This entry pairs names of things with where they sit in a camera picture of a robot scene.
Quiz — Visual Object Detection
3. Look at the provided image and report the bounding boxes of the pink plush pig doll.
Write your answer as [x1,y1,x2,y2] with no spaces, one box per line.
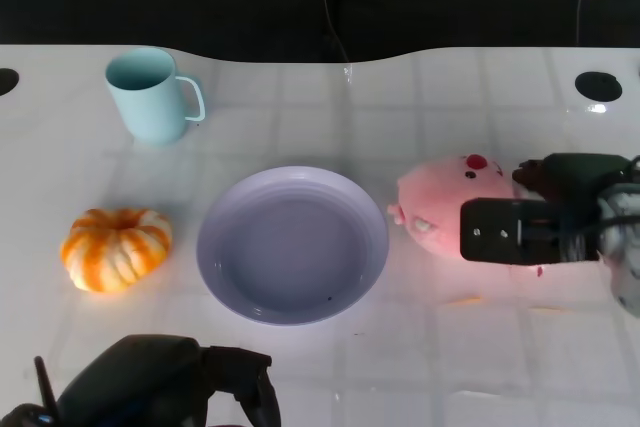
[387,153,549,281]

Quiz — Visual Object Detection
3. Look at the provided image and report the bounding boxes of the lavender round plate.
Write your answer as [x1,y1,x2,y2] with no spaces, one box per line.
[195,165,391,327]

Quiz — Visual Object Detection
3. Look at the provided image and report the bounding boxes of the black round table grommet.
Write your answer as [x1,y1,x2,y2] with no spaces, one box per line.
[574,70,624,102]
[0,68,20,97]

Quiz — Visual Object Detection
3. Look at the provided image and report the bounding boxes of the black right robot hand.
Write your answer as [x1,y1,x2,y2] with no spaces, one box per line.
[459,151,635,266]

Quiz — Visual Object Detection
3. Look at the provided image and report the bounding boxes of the light blue mug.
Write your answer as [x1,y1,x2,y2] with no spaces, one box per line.
[104,47,207,145]

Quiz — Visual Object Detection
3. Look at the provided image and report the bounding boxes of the orange white striped pumpkin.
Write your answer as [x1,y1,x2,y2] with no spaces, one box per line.
[60,207,174,294]

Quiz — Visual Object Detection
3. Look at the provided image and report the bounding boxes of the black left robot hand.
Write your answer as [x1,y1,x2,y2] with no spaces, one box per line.
[57,334,282,427]

